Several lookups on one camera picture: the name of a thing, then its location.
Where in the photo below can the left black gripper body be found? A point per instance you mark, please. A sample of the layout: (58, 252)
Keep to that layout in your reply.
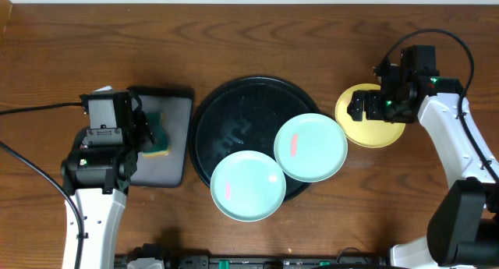
(143, 138)

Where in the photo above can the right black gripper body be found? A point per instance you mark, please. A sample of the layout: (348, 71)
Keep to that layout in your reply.
(384, 107)

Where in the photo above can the green yellow sponge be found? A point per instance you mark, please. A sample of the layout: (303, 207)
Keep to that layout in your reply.
(160, 146)

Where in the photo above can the yellow plate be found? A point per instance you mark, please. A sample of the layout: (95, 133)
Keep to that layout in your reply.
(367, 133)

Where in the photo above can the light blue plate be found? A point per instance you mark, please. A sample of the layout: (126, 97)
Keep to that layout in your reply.
(310, 147)
(248, 186)

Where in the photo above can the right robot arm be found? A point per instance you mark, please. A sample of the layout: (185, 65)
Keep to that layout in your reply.
(457, 236)

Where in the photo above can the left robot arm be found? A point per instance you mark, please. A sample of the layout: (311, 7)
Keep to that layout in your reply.
(97, 174)

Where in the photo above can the black rectangular sponge tray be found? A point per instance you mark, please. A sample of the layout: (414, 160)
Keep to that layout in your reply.
(176, 105)

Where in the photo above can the round black serving tray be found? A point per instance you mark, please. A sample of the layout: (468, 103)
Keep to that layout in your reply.
(243, 114)

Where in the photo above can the light blue plate front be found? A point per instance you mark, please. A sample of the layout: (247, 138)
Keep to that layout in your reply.
(248, 186)

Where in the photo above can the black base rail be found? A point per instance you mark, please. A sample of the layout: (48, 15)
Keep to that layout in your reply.
(156, 256)

